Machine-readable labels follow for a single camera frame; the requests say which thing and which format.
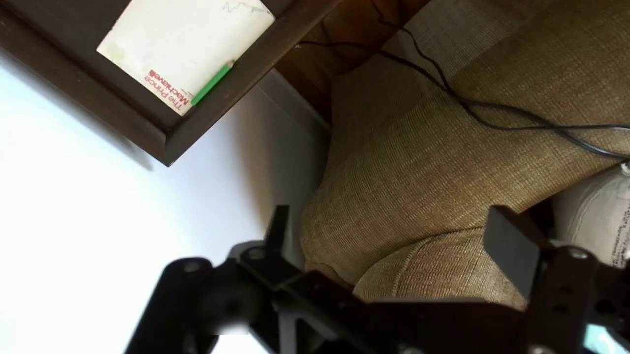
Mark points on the white paper envelope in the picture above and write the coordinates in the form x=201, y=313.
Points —
x=183, y=39

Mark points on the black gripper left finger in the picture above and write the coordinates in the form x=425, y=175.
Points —
x=197, y=301

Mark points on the brown fabric sofa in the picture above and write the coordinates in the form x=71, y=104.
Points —
x=406, y=177

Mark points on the white and blue pillow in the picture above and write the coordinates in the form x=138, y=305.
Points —
x=591, y=216

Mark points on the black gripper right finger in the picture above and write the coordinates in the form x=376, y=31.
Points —
x=563, y=295

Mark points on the green pen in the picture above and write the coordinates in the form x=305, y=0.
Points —
x=211, y=83

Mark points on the dark wooden side stand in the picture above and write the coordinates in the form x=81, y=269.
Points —
x=217, y=108

